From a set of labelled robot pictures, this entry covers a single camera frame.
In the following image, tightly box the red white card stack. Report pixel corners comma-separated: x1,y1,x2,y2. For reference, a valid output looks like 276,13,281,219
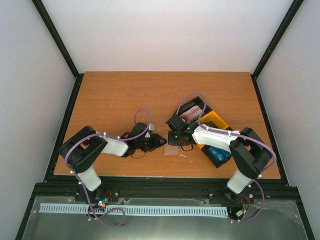
180,105,202,124

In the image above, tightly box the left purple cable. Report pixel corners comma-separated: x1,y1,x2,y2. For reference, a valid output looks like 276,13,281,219
64,109,153,228

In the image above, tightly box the left black frame post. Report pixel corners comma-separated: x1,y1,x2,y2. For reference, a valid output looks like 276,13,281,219
31,0,80,79

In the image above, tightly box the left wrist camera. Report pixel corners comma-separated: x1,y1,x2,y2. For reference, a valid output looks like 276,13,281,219
144,123,155,138

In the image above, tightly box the yellow middle card bin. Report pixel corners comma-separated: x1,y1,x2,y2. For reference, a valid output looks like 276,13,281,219
192,110,232,152

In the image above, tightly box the black card bin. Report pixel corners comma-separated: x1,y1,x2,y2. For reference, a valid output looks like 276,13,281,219
168,96,215,127
201,145,232,168

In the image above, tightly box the right black frame post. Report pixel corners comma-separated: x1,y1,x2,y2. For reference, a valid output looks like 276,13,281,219
251,0,305,77

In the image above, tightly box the light blue cable duct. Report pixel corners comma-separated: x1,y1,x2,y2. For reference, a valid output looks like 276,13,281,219
38,203,228,218

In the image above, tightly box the thin black cable loop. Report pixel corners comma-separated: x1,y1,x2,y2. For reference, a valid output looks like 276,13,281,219
131,149,148,160

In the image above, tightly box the black left card bin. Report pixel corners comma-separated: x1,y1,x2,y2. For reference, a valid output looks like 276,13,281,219
168,96,215,127

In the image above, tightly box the blue card stack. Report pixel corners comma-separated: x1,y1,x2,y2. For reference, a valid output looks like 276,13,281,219
208,146,231,163

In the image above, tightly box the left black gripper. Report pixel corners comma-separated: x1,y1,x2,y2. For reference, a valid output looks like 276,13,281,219
136,134,167,154

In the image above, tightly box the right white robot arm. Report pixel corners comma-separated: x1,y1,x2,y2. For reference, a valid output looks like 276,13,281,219
166,114,277,195

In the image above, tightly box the black frame post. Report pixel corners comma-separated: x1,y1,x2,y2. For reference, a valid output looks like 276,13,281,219
31,0,80,79
251,0,305,77

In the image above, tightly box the black right card bin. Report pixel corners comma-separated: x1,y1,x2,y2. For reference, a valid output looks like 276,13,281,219
201,145,232,168

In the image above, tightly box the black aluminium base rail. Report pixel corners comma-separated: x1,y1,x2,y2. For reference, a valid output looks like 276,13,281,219
32,174,300,208

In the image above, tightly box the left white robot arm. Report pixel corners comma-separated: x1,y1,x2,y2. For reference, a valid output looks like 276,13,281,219
59,122,167,202

